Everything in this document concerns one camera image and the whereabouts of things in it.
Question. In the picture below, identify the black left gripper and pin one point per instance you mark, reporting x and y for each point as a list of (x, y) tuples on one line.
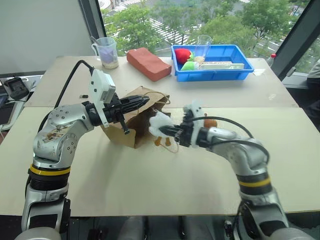
[(113, 112)]

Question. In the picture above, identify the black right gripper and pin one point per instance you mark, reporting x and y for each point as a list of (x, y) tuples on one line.
[(186, 132)]

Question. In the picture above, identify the white plush duck toy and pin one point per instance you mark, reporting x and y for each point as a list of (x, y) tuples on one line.
[(160, 122)]

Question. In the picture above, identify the brown paper bag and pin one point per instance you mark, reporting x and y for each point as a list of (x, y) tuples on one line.
[(140, 122)]

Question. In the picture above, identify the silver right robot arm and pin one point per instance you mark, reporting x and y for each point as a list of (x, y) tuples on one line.
[(250, 160)]

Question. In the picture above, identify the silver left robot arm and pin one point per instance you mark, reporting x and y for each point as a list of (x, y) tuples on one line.
[(62, 120)]

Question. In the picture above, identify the green plush toy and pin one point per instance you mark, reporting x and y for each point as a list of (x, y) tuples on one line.
[(189, 66)]

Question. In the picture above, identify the red plush strawberry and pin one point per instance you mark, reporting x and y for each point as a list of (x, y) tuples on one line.
[(182, 55)]

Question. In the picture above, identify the red brick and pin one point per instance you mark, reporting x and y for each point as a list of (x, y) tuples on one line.
[(147, 63)]

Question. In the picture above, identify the small black object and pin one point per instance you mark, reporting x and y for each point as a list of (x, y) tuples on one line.
[(83, 96)]

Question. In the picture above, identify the clear plastic measuring cup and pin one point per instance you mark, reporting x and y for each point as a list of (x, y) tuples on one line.
[(108, 55)]

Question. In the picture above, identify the blue plastic bin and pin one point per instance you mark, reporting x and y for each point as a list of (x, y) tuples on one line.
[(217, 73)]

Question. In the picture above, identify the flat white box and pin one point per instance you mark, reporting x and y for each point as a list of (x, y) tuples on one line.
[(222, 66)]

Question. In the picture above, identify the black electronic device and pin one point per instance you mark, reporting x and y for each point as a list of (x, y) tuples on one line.
[(17, 87)]

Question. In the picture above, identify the white bottle red cap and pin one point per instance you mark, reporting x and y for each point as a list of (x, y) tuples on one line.
[(271, 60)]

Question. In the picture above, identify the seated person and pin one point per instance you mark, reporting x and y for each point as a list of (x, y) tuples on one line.
[(313, 82)]

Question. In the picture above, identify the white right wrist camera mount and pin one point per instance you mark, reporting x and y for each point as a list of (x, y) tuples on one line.
[(196, 111)]

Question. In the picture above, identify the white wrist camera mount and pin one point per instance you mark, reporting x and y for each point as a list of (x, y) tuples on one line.
[(196, 111), (98, 83)]

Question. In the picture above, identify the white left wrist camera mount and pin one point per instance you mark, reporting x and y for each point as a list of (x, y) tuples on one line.
[(98, 83)]

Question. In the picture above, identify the dark window frame post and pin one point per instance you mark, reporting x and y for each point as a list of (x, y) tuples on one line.
[(92, 25), (297, 37)]

